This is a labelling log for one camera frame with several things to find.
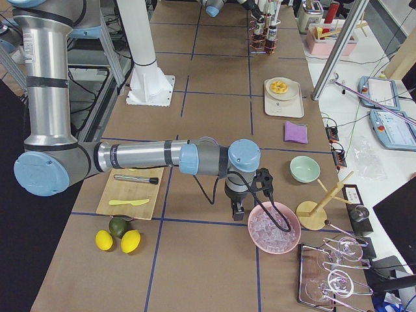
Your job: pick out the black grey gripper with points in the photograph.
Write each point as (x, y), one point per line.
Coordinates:
(236, 197)

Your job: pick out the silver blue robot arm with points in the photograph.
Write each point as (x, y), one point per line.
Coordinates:
(54, 159)

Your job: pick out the glass rack tray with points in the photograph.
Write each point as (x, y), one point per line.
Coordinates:
(325, 279)

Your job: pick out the cream tray with bear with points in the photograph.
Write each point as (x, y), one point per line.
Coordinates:
(292, 108)

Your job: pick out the tea bottle front rack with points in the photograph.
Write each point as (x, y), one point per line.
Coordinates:
(271, 37)

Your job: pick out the pink bowl of ice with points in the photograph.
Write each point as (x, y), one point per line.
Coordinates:
(266, 235)

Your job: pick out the wooden mug tree stand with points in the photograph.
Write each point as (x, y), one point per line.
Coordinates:
(311, 214)

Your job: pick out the mint green bowl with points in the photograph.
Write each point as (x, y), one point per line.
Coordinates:
(304, 169)

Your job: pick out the steel muddler black tip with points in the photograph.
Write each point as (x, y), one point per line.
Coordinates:
(136, 179)

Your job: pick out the purple folded cloth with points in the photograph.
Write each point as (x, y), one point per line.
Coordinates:
(295, 133)

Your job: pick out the yellow plastic knife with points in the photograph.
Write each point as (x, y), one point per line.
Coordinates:
(129, 202)

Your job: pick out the yellow lemon right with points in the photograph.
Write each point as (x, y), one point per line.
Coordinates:
(130, 241)

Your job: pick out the yellow lemon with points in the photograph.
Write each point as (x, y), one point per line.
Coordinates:
(104, 240)
(130, 241)

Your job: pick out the black scale with cup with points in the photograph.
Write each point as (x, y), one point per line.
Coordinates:
(357, 212)

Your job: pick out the green lime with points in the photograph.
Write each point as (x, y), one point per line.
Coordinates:
(118, 226)

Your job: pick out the wooden cutting board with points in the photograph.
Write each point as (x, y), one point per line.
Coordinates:
(130, 191)

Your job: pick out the cream round plate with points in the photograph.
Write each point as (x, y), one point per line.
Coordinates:
(291, 93)

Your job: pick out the glazed donut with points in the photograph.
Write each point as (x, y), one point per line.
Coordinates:
(279, 87)

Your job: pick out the yellow lemon left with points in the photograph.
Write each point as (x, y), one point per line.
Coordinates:
(104, 240)

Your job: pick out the clear plastic bag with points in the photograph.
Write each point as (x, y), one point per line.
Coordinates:
(367, 161)

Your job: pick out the teach pendant lower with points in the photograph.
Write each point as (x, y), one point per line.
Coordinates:
(394, 133)

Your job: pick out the teach pendant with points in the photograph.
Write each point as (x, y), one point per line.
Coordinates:
(383, 91)
(394, 133)

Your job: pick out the teach pendant upper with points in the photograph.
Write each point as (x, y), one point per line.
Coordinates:
(383, 91)

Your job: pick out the pink storage box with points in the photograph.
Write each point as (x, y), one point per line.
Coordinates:
(324, 46)

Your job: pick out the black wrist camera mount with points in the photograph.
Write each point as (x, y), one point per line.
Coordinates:
(263, 181)

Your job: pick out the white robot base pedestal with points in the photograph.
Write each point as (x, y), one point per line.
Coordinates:
(148, 85)

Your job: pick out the copper wire bottle rack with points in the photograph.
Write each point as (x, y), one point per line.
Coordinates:
(270, 11)

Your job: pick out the aluminium frame post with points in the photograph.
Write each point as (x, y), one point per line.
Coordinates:
(349, 25)

